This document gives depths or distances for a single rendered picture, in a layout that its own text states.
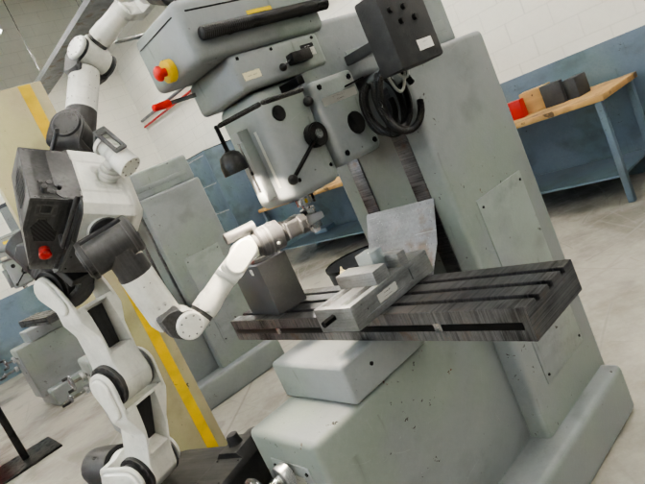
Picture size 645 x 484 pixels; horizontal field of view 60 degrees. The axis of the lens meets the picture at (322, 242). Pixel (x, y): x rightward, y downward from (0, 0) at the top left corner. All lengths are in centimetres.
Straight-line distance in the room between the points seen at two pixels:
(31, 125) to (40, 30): 855
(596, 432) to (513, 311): 111
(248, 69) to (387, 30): 38
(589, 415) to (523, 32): 423
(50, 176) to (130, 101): 1017
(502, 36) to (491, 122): 391
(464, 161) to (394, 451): 92
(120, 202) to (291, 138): 49
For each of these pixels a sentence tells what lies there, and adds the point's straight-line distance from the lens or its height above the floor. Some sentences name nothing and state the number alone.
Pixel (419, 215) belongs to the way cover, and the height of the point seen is 108.
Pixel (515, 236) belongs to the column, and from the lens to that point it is 206.
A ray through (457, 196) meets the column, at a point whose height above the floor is 110.
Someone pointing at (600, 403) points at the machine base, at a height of 18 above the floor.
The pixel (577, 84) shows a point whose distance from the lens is 522.
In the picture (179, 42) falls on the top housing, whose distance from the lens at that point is 153.
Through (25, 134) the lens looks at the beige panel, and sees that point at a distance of 325.
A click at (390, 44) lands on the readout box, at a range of 158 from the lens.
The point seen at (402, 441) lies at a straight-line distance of 170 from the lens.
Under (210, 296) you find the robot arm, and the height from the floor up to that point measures 117.
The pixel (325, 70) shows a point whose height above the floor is 161.
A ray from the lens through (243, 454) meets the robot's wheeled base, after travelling 203.
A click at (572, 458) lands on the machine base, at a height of 15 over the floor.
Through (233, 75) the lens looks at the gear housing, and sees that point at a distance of 154.
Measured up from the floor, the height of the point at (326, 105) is 152.
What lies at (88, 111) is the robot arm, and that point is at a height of 179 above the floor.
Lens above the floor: 144
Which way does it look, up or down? 10 degrees down
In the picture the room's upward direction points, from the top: 24 degrees counter-clockwise
